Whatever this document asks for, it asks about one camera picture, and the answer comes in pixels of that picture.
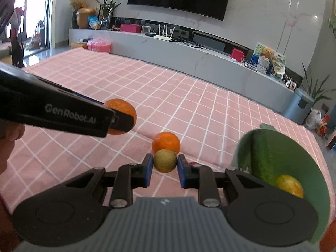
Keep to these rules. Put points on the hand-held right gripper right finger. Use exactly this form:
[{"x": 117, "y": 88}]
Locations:
[{"x": 181, "y": 173}]

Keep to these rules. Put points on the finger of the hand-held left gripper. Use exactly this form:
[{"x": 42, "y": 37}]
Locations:
[
  {"x": 86, "y": 97},
  {"x": 123, "y": 122}
]

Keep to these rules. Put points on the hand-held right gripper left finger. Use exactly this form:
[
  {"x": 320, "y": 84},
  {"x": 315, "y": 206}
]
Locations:
[{"x": 149, "y": 169}]

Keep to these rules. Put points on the orange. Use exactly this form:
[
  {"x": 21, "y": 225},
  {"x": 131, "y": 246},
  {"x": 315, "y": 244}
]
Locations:
[
  {"x": 290, "y": 186},
  {"x": 123, "y": 106},
  {"x": 166, "y": 141}
]

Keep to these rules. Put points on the small brown-green round fruit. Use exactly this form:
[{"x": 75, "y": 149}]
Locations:
[{"x": 164, "y": 161}]

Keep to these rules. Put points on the green cucumber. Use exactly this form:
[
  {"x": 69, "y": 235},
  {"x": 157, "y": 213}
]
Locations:
[{"x": 262, "y": 157}]

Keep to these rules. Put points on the green colander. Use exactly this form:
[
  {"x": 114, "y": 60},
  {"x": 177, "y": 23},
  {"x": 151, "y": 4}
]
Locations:
[{"x": 302, "y": 157}]

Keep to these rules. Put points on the person's left hand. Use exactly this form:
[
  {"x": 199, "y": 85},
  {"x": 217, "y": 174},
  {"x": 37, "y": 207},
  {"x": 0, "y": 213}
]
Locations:
[{"x": 10, "y": 136}]

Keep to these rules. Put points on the pink checked tablecloth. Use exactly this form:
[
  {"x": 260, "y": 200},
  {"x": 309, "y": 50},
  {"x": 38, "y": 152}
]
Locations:
[{"x": 131, "y": 84}]

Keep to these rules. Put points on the orange box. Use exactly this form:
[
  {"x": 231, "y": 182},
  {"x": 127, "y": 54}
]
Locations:
[{"x": 78, "y": 45}]

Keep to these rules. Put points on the pink storage container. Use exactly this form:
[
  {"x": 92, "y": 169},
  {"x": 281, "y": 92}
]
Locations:
[{"x": 98, "y": 46}]

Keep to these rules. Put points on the blue snack bag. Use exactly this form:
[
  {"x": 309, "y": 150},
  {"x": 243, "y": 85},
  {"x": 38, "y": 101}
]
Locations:
[{"x": 94, "y": 22}]

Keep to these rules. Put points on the gold vase with dried flowers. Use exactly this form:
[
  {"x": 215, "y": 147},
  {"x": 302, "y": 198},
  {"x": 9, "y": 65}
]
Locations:
[{"x": 85, "y": 17}]

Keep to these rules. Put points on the magenta box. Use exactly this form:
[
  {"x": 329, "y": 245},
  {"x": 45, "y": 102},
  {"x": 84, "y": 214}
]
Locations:
[{"x": 130, "y": 28}]

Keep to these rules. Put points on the green plant in glass vase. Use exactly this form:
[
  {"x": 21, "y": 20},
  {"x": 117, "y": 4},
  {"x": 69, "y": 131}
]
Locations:
[{"x": 107, "y": 10}]

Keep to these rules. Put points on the small black box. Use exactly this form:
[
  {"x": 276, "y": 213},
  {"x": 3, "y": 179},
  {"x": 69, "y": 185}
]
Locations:
[{"x": 150, "y": 34}]

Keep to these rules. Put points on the small white clock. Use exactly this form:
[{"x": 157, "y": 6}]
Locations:
[{"x": 145, "y": 29}]

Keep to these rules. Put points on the white router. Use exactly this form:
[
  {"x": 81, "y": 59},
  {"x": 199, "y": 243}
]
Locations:
[{"x": 164, "y": 37}]

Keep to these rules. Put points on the grey marble console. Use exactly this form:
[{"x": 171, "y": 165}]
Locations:
[{"x": 210, "y": 65}]

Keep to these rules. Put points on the person's left leg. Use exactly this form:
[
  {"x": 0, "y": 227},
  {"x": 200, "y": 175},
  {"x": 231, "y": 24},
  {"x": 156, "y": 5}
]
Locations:
[{"x": 6, "y": 215}]

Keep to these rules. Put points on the red box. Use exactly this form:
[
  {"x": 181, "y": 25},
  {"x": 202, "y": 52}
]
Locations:
[{"x": 236, "y": 54}]

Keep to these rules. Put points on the grey-blue trash can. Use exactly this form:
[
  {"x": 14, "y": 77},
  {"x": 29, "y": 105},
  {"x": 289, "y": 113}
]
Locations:
[{"x": 298, "y": 106}]

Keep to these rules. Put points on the printed picture card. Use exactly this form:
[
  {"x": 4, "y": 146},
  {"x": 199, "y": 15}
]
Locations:
[{"x": 256, "y": 57}]

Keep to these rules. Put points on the teddy bear in white wrap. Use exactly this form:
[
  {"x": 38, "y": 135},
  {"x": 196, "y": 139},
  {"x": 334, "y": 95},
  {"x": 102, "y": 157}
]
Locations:
[{"x": 265, "y": 60}]

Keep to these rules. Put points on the black and white figurines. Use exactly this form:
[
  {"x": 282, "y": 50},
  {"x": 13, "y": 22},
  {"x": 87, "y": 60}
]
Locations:
[{"x": 289, "y": 82}]

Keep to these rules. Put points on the white plastic bag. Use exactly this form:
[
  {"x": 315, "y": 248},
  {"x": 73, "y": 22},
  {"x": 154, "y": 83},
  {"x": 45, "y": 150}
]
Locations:
[{"x": 313, "y": 119}]

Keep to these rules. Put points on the red packet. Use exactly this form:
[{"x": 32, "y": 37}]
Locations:
[{"x": 323, "y": 127}]

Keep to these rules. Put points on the long-leaf potted plant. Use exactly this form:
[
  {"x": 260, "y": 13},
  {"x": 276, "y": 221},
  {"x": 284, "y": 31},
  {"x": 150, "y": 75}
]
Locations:
[{"x": 315, "y": 89}]

